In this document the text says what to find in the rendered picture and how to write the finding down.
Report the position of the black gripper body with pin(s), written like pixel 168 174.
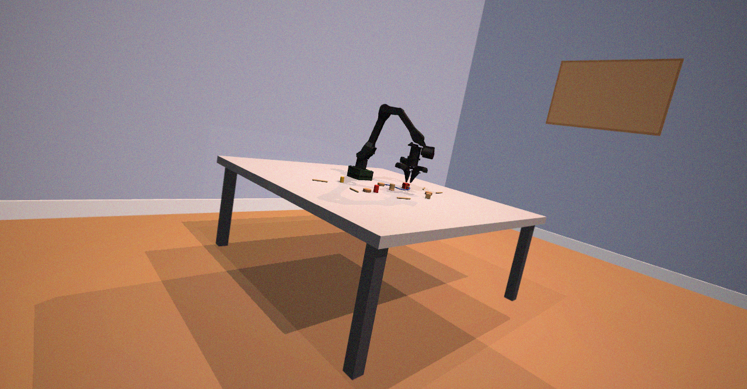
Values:
pixel 412 164

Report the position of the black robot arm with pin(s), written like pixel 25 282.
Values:
pixel 384 113

